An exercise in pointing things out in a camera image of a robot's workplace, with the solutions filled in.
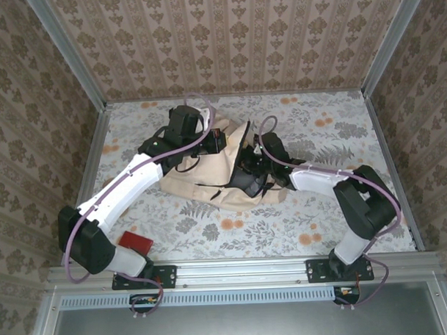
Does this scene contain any beige fabric backpack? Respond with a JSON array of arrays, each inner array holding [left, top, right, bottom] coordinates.
[[157, 105, 298, 215]]

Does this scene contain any red case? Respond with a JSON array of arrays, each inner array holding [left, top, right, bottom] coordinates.
[[118, 230, 154, 255]]

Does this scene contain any floral tablecloth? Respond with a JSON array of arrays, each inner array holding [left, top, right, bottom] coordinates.
[[70, 89, 418, 265]]

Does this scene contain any grey metal sheet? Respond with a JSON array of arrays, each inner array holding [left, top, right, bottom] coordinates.
[[48, 295, 447, 335]]

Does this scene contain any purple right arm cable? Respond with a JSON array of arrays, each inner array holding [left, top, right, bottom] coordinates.
[[257, 112, 404, 314]]

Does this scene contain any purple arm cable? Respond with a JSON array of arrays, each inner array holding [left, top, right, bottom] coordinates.
[[257, 112, 404, 314], [57, 92, 225, 322]]

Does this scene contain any thin aluminium rail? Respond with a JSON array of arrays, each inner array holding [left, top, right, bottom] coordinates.
[[106, 87, 367, 105]]

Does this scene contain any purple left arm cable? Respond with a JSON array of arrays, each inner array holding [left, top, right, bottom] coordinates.
[[57, 92, 225, 322]]

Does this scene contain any aluminium side rail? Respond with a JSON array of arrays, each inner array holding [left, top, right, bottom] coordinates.
[[54, 103, 117, 268], [363, 93, 426, 255]]

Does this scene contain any long aluminium frame rail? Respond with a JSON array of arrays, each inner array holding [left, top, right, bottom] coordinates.
[[46, 251, 443, 292]]

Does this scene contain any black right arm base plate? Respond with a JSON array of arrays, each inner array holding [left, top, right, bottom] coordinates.
[[305, 256, 375, 284]]

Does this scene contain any aluminium corner post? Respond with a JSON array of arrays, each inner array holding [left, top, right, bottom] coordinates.
[[25, 0, 109, 112], [359, 0, 434, 99]]

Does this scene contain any grey slotted cable duct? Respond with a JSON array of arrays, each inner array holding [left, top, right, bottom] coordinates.
[[60, 285, 339, 311]]

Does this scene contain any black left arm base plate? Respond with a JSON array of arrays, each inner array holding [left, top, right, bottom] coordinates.
[[111, 264, 178, 291]]

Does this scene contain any aluminium frame strut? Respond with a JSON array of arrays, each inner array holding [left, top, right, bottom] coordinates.
[[429, 273, 447, 335], [26, 287, 65, 335]]

